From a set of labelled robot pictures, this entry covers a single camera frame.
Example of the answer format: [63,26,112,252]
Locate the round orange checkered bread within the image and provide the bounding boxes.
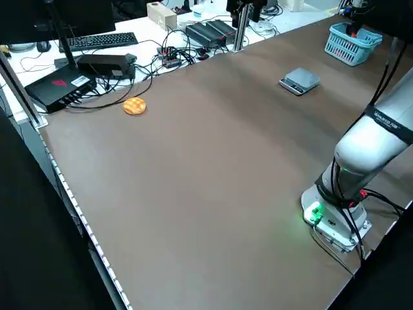
[123,98,147,117]

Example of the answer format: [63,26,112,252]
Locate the black computer keyboard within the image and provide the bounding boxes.
[58,32,139,53]

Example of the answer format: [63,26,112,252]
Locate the aluminium frame post with foot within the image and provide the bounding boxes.
[0,51,49,129]

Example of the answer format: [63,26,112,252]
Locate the clear glass dish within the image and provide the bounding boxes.
[250,19,278,36]

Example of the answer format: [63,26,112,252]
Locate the silver digital kitchen scale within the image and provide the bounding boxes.
[279,67,321,97]

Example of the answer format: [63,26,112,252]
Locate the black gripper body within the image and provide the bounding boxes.
[347,11,364,30]

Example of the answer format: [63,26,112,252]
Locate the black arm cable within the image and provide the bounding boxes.
[331,35,408,261]

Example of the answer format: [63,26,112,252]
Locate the white side desk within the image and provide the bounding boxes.
[0,0,343,125]

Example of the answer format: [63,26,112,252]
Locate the black mini computer red logo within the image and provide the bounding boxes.
[25,66,98,114]

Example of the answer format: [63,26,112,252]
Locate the beige rectangular box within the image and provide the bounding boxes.
[146,1,178,31]

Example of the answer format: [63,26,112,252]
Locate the light blue plastic shopping basket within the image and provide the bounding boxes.
[324,22,384,67]

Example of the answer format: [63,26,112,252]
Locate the black ribbed power supply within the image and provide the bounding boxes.
[185,22,227,47]
[206,19,237,42]

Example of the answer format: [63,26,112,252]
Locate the black computer monitor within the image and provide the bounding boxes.
[0,0,116,69]

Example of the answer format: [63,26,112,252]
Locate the long black looping cable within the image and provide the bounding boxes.
[66,72,154,111]

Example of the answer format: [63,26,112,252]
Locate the black rectangular dock box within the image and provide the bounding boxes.
[77,54,138,80]

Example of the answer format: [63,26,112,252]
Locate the grey hub with red plugs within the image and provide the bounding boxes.
[157,46,181,68]

